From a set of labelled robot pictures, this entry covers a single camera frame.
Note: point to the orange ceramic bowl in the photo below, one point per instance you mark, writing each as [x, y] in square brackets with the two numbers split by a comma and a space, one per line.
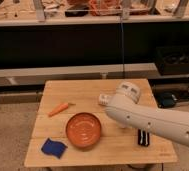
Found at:
[83, 130]

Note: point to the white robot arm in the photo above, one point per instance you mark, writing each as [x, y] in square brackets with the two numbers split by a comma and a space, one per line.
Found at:
[123, 107]

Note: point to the white can lying down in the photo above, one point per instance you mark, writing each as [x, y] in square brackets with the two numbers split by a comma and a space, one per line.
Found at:
[104, 99]

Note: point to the orange toy carrot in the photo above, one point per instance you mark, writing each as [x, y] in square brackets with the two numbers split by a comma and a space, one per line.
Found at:
[60, 108]

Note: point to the wooden table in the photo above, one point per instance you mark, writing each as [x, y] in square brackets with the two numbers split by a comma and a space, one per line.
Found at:
[116, 146]

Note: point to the black white striped eraser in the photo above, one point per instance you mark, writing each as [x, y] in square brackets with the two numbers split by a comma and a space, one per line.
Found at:
[143, 138]

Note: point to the dark teal floor object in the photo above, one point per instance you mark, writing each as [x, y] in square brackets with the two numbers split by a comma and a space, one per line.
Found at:
[166, 100]

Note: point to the blue folded cloth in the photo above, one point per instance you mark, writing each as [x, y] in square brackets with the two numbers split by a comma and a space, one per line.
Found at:
[55, 148]

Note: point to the black box on floor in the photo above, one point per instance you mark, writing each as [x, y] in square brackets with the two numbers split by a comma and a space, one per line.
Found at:
[173, 60]

